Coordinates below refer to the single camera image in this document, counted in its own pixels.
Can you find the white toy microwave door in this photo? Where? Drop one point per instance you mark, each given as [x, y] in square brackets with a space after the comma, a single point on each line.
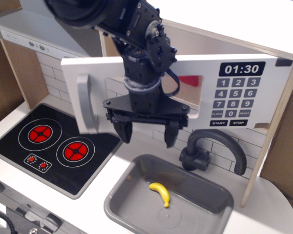
[235, 91]

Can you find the yellow toy banana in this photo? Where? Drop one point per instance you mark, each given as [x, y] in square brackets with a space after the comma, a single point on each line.
[162, 190]

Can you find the black toy stove top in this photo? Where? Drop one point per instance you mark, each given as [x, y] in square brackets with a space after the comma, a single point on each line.
[46, 144]

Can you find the grey oven control panel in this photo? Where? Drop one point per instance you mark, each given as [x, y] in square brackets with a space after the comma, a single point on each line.
[28, 214]

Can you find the grey toy sink basin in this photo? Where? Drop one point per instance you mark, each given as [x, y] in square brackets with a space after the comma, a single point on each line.
[154, 196]

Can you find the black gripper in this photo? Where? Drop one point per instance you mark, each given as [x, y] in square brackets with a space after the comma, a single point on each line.
[146, 104]

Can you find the wooden toy microwave cabinet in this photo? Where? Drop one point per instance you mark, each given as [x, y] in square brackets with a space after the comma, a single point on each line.
[261, 25]

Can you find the grey toy range hood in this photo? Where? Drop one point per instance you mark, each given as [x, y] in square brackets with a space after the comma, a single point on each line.
[33, 26]

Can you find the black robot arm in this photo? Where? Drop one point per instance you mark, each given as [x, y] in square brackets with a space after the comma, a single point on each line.
[138, 34]

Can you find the dark grey toy faucet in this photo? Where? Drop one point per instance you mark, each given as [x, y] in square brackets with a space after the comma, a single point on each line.
[212, 146]

